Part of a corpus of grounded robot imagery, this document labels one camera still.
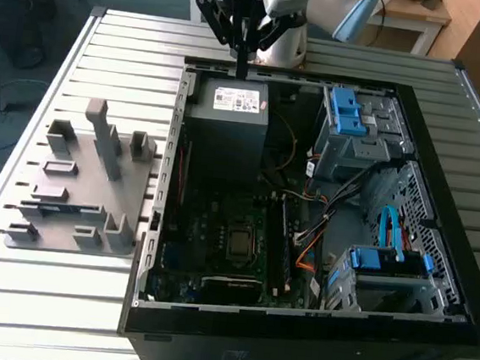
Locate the black graphics card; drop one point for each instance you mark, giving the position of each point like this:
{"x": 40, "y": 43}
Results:
{"x": 231, "y": 290}

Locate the black open PC case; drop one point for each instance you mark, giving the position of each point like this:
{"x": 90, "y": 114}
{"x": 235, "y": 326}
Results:
{"x": 250, "y": 342}

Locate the small wooden desk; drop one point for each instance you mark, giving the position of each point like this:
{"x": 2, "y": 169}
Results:
{"x": 409, "y": 13}

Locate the grey metal disk bay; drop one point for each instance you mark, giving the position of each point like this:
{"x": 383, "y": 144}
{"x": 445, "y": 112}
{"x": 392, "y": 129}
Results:
{"x": 391, "y": 284}

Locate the dark green motherboard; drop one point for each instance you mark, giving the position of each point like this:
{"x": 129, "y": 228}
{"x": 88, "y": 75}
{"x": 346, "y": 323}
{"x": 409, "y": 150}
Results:
{"x": 200, "y": 236}

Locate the blue drive carrier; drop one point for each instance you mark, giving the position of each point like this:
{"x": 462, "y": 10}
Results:
{"x": 346, "y": 109}

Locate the silver CPU in socket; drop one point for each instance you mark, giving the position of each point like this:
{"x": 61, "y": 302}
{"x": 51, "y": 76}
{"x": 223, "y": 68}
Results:
{"x": 240, "y": 243}

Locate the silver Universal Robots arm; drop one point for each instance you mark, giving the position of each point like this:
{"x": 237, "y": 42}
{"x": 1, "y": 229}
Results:
{"x": 285, "y": 44}

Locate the grey parts rack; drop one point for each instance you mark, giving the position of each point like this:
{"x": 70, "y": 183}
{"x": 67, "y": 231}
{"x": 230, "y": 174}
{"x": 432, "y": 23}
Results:
{"x": 80, "y": 160}

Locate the RAM stick with blue label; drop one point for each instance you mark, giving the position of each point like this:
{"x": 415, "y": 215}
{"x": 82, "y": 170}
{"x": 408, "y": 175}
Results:
{"x": 59, "y": 206}

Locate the grey metal drive cage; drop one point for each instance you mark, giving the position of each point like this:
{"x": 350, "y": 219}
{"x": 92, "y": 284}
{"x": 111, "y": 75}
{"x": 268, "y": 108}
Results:
{"x": 362, "y": 151}

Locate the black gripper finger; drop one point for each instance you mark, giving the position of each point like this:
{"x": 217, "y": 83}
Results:
{"x": 275, "y": 32}
{"x": 213, "y": 16}

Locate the hard disk in blue carrier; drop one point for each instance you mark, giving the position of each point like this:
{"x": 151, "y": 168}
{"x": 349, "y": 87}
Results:
{"x": 370, "y": 258}

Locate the grey power supply unit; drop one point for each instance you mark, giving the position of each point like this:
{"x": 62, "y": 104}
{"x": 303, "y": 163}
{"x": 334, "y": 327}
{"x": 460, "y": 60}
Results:
{"x": 229, "y": 117}

